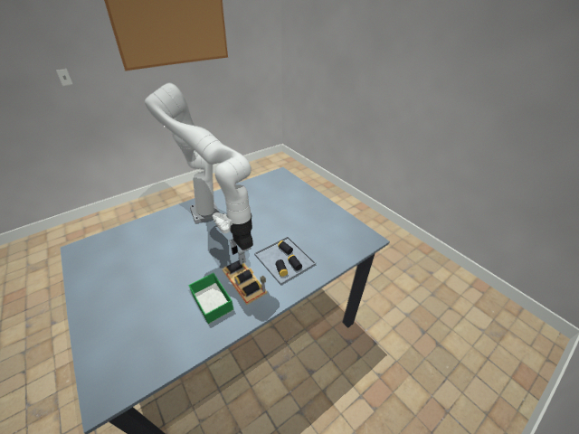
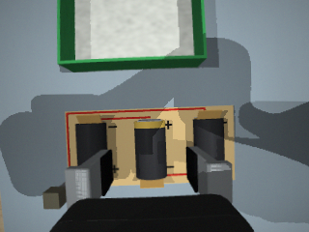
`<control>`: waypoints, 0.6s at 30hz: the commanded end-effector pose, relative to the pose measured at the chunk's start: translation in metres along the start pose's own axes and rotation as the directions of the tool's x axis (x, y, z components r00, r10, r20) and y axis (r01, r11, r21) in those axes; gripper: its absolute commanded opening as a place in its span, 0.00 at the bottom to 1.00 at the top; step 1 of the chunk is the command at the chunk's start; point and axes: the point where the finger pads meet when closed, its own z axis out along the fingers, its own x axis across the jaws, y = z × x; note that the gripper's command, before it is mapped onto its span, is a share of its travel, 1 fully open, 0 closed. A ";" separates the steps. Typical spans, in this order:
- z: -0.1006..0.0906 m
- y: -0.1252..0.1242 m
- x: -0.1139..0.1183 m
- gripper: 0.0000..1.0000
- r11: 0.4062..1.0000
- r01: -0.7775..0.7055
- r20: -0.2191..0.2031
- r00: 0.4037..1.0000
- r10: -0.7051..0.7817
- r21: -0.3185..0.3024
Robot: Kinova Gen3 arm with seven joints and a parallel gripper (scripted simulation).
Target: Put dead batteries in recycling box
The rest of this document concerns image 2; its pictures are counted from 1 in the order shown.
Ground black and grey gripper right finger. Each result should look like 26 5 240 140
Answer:
185 146 233 205

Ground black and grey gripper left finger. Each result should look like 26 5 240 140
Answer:
65 150 114 209

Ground tan battery holder board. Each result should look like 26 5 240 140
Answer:
42 105 235 209

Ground green open box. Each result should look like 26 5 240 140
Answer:
57 0 207 73

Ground black battery with gold top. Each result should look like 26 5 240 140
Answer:
193 118 225 160
134 120 167 181
75 123 107 166

